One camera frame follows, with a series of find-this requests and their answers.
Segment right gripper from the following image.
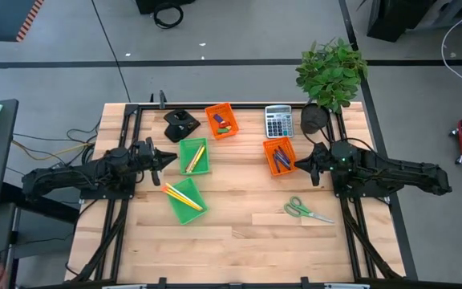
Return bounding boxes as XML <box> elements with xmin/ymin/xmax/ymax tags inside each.
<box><xmin>294</xmin><ymin>154</ymin><xmax>334</xmax><ymax>187</ymax></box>

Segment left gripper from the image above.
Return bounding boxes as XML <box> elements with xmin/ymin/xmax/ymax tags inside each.
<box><xmin>134</xmin><ymin>151</ymin><xmax>178</xmax><ymax>187</ymax></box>

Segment cream crayon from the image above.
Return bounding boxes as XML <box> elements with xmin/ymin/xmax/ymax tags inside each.
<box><xmin>186</xmin><ymin>146</ymin><xmax>202</xmax><ymax>173</ymax></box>

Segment yellow marker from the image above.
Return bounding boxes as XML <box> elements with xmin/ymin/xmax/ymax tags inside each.
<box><xmin>190</xmin><ymin>144</ymin><xmax>207</xmax><ymax>174</ymax></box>

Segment green plastic slotted bin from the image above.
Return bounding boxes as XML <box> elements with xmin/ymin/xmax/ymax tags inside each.
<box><xmin>179</xmin><ymin>137</ymin><xmax>211</xmax><ymax>177</ymax></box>
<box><xmin>164</xmin><ymin>177</ymin><xmax>209</xmax><ymax>226</ymax></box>

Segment orange plastic slotted bin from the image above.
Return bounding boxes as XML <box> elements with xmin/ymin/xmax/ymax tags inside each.
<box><xmin>262</xmin><ymin>136</ymin><xmax>301</xmax><ymax>177</ymax></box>
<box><xmin>203</xmin><ymin>102</ymin><xmax>240</xmax><ymax>141</ymax></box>

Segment pale green pencil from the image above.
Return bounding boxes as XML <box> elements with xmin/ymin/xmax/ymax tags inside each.
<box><xmin>164</xmin><ymin>186</ymin><xmax>202</xmax><ymax>210</ymax></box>

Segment black tape dispenser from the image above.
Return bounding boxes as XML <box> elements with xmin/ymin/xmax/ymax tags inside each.
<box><xmin>162</xmin><ymin>108</ymin><xmax>201</xmax><ymax>144</ymax></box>

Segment grey desk calculator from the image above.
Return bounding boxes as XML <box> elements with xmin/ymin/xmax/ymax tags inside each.
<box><xmin>264</xmin><ymin>104</ymin><xmax>295</xmax><ymax>140</ymax></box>

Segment potted plant black pot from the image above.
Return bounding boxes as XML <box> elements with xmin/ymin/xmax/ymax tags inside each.
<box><xmin>294</xmin><ymin>37</ymin><xmax>369</xmax><ymax>136</ymax></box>

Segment black box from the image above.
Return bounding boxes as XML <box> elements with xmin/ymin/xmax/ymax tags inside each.
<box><xmin>135</xmin><ymin>0</ymin><xmax>197</xmax><ymax>15</ymax></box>

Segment black cabinet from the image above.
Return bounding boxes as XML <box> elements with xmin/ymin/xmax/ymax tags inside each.
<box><xmin>366</xmin><ymin>0</ymin><xmax>437</xmax><ymax>43</ymax></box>

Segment black orange striped mat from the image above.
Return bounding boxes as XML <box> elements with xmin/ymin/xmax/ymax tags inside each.
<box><xmin>0</xmin><ymin>0</ymin><xmax>46</xmax><ymax>43</ymax></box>

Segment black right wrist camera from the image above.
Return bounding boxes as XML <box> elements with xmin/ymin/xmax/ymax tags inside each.
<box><xmin>313</xmin><ymin>141</ymin><xmax>332</xmax><ymax>158</ymax></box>

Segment green handled scissors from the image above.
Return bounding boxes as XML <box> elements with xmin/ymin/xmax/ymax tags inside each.
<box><xmin>283</xmin><ymin>195</ymin><xmax>335</xmax><ymax>225</ymax></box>

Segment black clamp post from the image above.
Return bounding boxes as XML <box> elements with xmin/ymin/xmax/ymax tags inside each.
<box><xmin>148</xmin><ymin>89</ymin><xmax>168</xmax><ymax>110</ymax></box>

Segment black aluminium table frame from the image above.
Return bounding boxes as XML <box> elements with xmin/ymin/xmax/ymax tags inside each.
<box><xmin>65</xmin><ymin>102</ymin><xmax>407</xmax><ymax>289</ymax></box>

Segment yellow floor cable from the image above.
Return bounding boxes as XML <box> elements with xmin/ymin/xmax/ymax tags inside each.
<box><xmin>12</xmin><ymin>138</ymin><xmax>95</xmax><ymax>161</ymax></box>

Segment black cable coil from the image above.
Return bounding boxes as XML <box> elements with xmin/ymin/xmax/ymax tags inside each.
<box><xmin>152</xmin><ymin>2</ymin><xmax>185</xmax><ymax>31</ymax></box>

